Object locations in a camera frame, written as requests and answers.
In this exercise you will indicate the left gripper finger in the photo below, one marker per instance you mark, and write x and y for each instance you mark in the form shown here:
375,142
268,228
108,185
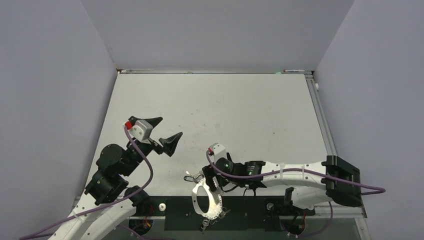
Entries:
143,123
169,144

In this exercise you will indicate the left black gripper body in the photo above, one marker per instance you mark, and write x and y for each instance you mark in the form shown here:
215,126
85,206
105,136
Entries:
136,158

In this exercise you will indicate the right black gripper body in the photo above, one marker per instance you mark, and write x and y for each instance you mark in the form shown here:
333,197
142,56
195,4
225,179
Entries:
222,180

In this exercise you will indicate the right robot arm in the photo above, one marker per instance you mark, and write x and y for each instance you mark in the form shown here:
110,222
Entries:
331,180

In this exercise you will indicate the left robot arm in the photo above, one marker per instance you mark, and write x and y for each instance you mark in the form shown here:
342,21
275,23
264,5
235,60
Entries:
107,197

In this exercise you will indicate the keys with black tags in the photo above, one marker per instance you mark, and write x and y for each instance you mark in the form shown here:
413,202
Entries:
206,223

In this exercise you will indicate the red white marker pen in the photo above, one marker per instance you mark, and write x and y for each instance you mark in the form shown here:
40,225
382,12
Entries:
294,71

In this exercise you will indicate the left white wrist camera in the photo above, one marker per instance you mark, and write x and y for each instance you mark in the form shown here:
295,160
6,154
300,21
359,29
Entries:
140,130

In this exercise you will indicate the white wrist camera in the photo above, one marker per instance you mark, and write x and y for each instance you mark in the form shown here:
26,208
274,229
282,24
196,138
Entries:
217,151
140,130

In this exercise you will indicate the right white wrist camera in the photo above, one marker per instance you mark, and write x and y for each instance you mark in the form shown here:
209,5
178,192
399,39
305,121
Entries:
217,151

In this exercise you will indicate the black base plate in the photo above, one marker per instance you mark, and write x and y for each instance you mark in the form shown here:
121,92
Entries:
176,213

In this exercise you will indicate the aluminium rail frame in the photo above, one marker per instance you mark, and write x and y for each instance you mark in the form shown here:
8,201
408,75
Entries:
319,111

